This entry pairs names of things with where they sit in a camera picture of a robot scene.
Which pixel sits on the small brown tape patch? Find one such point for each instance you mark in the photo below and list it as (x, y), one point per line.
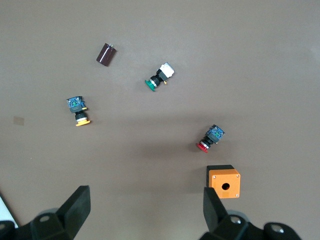
(19, 120)

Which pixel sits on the yellow push button switch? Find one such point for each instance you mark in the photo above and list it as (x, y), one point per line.
(76, 106)

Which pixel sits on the orange box with hole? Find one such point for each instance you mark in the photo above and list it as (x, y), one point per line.
(231, 178)

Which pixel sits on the green push button switch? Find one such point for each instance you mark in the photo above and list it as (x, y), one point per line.
(163, 72)

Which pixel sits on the white drawer cabinet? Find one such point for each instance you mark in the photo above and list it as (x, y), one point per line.
(3, 212)

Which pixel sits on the red push button switch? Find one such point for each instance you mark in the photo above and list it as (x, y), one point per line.
(213, 135)

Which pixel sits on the dark maroon cylindrical capacitor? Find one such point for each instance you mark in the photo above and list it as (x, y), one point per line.
(106, 55)

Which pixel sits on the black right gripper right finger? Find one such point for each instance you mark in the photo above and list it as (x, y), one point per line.
(217, 217)

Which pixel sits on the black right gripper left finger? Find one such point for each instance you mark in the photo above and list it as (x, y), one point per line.
(72, 215)

